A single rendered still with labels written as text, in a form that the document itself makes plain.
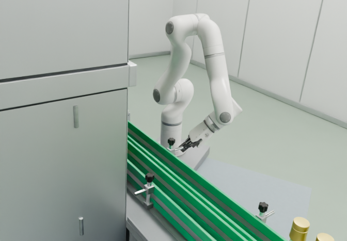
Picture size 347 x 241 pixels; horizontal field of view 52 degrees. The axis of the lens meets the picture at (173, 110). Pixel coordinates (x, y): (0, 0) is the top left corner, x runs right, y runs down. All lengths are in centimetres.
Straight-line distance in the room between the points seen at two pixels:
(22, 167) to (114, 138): 24
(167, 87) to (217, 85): 37
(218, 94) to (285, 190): 73
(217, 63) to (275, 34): 381
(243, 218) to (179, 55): 88
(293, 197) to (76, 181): 124
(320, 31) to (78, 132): 426
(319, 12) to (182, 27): 345
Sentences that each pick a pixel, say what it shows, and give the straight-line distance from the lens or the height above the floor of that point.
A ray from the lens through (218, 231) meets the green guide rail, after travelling 112.
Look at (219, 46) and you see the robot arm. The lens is 155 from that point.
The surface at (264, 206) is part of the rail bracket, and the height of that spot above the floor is 118.
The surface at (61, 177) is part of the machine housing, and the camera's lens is 98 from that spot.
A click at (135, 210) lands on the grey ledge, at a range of 123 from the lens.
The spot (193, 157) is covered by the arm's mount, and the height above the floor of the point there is 80.
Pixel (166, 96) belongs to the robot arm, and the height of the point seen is 117.
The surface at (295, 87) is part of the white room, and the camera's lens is 520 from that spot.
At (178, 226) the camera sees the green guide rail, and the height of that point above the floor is 107.
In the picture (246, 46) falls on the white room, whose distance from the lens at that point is 568.
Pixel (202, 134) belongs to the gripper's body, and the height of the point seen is 112.
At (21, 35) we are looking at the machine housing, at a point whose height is 166.
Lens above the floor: 183
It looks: 24 degrees down
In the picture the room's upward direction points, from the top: 4 degrees clockwise
